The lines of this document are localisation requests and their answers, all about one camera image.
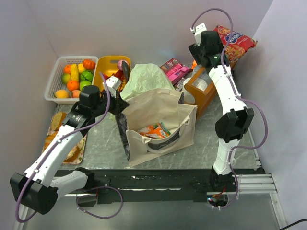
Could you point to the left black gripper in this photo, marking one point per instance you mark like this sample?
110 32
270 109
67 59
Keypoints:
119 105

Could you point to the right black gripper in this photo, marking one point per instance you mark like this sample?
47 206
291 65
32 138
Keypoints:
194 50

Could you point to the wooden snack tray box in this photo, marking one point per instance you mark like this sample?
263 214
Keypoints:
199 90

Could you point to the beige canvas tote bag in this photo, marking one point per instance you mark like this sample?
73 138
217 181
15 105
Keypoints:
155 123

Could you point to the light green plastic bag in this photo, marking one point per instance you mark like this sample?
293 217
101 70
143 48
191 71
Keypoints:
144 77

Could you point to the large red snack bag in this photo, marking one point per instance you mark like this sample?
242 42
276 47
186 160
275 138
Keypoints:
238 45

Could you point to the orange snack packet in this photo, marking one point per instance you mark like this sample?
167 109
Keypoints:
156 131

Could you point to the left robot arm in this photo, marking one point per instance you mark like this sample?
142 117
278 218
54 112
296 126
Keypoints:
36 188

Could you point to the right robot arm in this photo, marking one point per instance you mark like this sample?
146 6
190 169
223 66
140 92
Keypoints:
236 119

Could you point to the dark red box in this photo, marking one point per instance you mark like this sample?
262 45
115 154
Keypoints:
167 66

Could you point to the red toy lobster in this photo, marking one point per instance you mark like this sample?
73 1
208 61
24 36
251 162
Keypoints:
120 75

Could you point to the pink box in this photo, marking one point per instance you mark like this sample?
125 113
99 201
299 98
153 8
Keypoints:
176 73

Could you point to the pink toy onion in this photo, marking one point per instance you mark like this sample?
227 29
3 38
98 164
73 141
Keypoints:
120 63

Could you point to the yellow plastic bin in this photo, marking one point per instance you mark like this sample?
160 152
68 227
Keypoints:
107 65

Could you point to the toy peach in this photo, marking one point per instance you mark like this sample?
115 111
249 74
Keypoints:
76 94

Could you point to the orange toy pumpkin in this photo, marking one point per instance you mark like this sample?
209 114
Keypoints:
89 64

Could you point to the toy orange fruit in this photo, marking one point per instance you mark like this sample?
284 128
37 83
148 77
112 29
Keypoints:
73 85

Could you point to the yellow toy corn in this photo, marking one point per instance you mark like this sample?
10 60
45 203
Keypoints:
74 72

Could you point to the white plastic fruit basket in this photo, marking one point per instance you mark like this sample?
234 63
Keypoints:
55 83

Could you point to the yellow toy mango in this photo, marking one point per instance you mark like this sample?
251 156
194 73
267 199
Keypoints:
62 94

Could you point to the toy bread slice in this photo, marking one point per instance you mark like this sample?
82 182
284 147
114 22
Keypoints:
57 120

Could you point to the floral bread tray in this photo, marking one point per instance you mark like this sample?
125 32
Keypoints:
75 156

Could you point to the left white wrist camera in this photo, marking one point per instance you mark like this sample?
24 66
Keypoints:
112 84

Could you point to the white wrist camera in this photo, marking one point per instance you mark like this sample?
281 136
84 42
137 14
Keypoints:
199 30
112 84

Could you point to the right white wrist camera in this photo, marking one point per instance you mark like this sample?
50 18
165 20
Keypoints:
199 30

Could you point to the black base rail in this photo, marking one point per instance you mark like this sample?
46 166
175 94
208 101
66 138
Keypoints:
147 185

